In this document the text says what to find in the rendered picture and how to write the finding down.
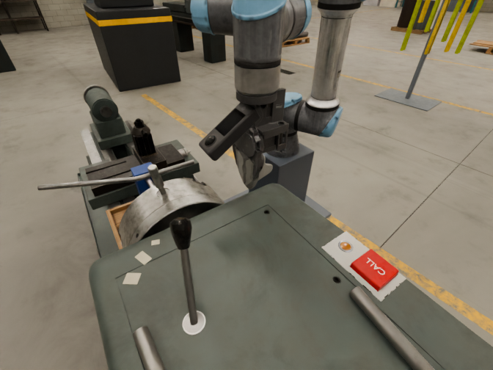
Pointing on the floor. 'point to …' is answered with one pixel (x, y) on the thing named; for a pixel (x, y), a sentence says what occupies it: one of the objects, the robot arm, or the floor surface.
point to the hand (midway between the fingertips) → (246, 185)
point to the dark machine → (134, 42)
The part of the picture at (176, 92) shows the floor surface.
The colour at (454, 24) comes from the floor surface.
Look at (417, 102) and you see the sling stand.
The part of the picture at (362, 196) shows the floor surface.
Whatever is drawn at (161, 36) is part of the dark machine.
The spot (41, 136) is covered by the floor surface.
